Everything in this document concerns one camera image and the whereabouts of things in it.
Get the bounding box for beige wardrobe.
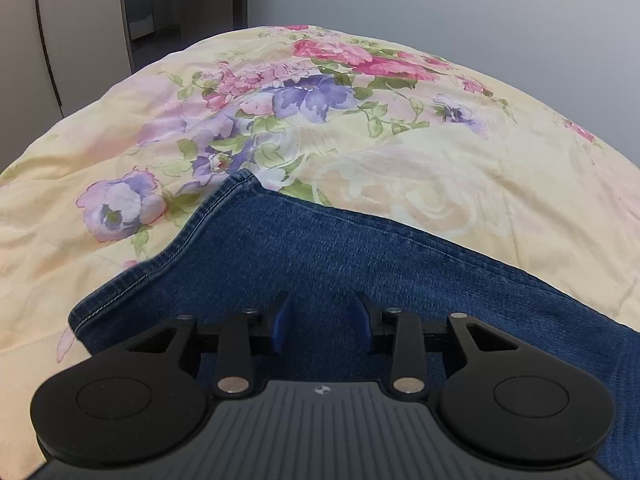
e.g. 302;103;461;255
0;0;135;171

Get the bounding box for yellow floral blanket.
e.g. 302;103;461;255
0;24;640;476

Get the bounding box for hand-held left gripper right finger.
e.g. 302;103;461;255
352;290;527;400

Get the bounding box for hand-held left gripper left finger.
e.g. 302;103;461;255
115;290;292;401

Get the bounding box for blue denim pants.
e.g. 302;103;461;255
67;167;640;480

